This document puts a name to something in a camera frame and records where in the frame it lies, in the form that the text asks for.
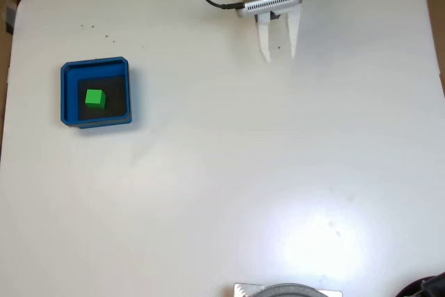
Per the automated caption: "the silver camera box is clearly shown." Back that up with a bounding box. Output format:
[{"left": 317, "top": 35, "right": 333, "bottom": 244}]
[{"left": 235, "top": 0, "right": 303, "bottom": 19}]

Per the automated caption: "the blue square box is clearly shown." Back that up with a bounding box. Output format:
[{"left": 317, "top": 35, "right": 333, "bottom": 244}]
[{"left": 60, "top": 56, "right": 134, "bottom": 129}]

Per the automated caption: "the grey round object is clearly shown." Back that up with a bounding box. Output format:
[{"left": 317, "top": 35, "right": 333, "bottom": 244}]
[{"left": 257, "top": 282, "right": 330, "bottom": 297}]

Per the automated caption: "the silver crinkled plate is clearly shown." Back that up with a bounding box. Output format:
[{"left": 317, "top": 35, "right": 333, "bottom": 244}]
[{"left": 233, "top": 282, "right": 343, "bottom": 297}]

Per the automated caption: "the green cube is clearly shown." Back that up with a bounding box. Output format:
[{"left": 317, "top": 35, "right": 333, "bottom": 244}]
[{"left": 84, "top": 88, "right": 106, "bottom": 110}]

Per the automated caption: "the black object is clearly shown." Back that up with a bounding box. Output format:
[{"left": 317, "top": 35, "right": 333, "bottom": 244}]
[{"left": 396, "top": 271, "right": 445, "bottom": 297}]

